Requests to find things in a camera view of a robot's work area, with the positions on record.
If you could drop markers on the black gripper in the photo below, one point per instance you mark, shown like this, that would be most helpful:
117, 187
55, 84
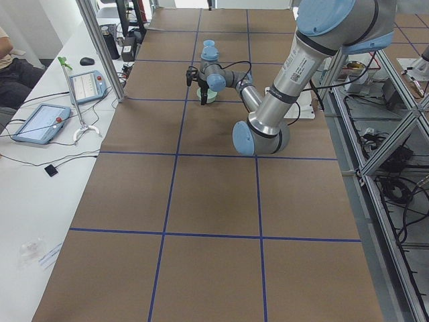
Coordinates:
202, 83

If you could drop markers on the mint green bowl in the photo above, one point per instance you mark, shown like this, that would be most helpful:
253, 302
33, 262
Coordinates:
211, 95

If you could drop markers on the light blue plastic cup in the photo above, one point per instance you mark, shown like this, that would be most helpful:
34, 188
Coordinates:
209, 43

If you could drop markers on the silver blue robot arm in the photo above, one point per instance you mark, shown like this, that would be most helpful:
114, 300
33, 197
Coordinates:
323, 28

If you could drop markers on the black water bottle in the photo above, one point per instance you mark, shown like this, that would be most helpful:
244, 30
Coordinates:
110, 42

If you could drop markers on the black power adapter box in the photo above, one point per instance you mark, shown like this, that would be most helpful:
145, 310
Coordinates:
129, 49

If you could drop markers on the far blue teach pendant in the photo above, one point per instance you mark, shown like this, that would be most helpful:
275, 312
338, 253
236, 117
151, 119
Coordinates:
89, 86

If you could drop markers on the blue teach pendant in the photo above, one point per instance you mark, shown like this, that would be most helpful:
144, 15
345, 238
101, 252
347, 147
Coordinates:
43, 124
89, 86

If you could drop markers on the black computer mouse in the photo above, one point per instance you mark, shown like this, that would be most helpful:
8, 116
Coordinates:
86, 61

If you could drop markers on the brown paper table cover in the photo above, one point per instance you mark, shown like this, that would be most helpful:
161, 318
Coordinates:
174, 225

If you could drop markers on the near blue teach pendant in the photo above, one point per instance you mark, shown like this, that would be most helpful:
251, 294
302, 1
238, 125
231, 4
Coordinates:
43, 124

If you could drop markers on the small black square device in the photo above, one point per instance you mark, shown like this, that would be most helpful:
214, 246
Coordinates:
51, 170

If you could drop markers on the seated person beige shirt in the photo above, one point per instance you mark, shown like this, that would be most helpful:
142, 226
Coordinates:
18, 78

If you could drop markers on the clear plastic bag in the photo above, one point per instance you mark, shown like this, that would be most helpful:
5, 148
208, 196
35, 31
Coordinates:
30, 251

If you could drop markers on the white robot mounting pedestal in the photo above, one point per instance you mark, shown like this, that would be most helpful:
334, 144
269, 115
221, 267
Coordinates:
303, 105

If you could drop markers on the aluminium frame post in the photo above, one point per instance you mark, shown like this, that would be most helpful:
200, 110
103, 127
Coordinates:
94, 31

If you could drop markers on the aluminium side frame truss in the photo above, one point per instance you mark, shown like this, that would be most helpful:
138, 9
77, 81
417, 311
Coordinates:
378, 107

